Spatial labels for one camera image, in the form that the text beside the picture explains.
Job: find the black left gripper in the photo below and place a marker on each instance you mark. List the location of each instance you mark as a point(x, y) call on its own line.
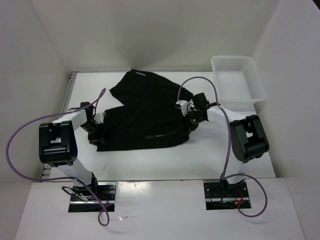
point(95, 140)

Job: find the white plastic mesh basket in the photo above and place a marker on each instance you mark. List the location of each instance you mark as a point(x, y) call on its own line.
point(237, 79)

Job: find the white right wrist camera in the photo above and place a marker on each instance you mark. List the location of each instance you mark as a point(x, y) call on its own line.
point(184, 106)

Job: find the black shorts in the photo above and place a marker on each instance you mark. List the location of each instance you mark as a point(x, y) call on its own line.
point(148, 117)

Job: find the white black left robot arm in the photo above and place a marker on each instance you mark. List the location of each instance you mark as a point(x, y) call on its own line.
point(58, 147)

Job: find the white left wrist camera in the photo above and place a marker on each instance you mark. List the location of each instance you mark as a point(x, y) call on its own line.
point(99, 117)

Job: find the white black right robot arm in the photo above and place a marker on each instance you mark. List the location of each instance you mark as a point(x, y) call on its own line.
point(246, 136)

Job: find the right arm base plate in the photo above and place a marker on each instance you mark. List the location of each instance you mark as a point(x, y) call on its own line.
point(220, 195)

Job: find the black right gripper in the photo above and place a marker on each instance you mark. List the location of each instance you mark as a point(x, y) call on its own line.
point(192, 127)

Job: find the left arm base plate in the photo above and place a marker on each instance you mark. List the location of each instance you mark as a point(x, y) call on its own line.
point(82, 201)

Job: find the aluminium table edge rail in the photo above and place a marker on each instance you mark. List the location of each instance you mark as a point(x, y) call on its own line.
point(47, 170)

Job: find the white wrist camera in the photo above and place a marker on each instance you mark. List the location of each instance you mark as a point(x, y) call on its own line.
point(184, 106)
point(99, 117)

